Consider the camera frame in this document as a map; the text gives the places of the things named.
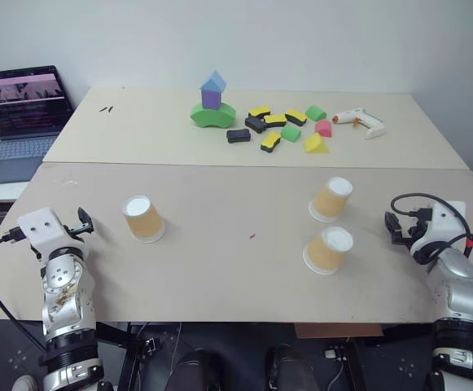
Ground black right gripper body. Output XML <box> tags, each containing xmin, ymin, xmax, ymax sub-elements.
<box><xmin>405</xmin><ymin>207</ymin><xmax>435</xmax><ymax>248</ymax></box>

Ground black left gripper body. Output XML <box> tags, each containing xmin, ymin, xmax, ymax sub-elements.
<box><xmin>62</xmin><ymin>225</ymin><xmax>88</xmax><ymax>246</ymax></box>

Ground brown paper cup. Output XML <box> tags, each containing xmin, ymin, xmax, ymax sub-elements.
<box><xmin>302</xmin><ymin>226</ymin><xmax>355</xmax><ymax>276</ymax></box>
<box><xmin>120</xmin><ymin>195</ymin><xmax>168</xmax><ymax>245</ymax></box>
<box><xmin>308</xmin><ymin>176</ymin><xmax>354</xmax><ymax>224</ymax></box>

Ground white glue gun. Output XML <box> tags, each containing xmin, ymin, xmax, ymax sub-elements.
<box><xmin>331</xmin><ymin>106</ymin><xmax>386</xmax><ymax>141</ymax></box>

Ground yellow foam wedge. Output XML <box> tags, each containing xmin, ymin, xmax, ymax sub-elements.
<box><xmin>302</xmin><ymin>132</ymin><xmax>331</xmax><ymax>156</ymax></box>

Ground brown cardboard piece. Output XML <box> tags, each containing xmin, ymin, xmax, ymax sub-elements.
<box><xmin>294</xmin><ymin>323</ymin><xmax>384</xmax><ymax>339</ymax></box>

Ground grey laptop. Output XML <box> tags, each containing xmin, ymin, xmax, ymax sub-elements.
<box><xmin>0</xmin><ymin>64</ymin><xmax>76</xmax><ymax>187</ymax></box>

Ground pink foam block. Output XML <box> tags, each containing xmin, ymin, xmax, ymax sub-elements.
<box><xmin>313</xmin><ymin>119</ymin><xmax>334</xmax><ymax>138</ymax></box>

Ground green foam arch block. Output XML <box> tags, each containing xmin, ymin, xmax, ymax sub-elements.
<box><xmin>189</xmin><ymin>100</ymin><xmax>238</xmax><ymax>130</ymax></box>

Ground dark rounded shape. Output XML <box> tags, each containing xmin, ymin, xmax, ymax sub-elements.
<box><xmin>265</xmin><ymin>344</ymin><xmax>319</xmax><ymax>391</ymax></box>
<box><xmin>169</xmin><ymin>349</ymin><xmax>222</xmax><ymax>391</ymax></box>

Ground purple foam cube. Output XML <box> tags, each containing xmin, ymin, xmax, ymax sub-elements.
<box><xmin>200</xmin><ymin>88</ymin><xmax>222</xmax><ymax>111</ymax></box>

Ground blue foam triangular prism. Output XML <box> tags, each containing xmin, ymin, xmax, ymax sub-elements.
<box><xmin>199</xmin><ymin>70</ymin><xmax>228</xmax><ymax>94</ymax></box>

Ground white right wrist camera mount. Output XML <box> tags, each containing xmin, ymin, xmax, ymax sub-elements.
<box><xmin>408</xmin><ymin>200</ymin><xmax>467</xmax><ymax>257</ymax></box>

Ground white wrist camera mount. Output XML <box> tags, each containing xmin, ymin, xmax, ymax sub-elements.
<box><xmin>15</xmin><ymin>207</ymin><xmax>69</xmax><ymax>254</ymax></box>
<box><xmin>408</xmin><ymin>200</ymin><xmax>467</xmax><ymax>257</ymax></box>

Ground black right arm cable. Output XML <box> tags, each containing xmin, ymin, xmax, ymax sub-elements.
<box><xmin>389</xmin><ymin>192</ymin><xmax>473</xmax><ymax>259</ymax></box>

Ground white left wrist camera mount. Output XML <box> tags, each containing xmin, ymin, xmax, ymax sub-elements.
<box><xmin>15</xmin><ymin>207</ymin><xmax>69</xmax><ymax>254</ymax></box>

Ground black table frame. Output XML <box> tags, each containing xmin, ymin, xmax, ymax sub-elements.
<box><xmin>96</xmin><ymin>321</ymin><xmax>185</xmax><ymax>391</ymax></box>

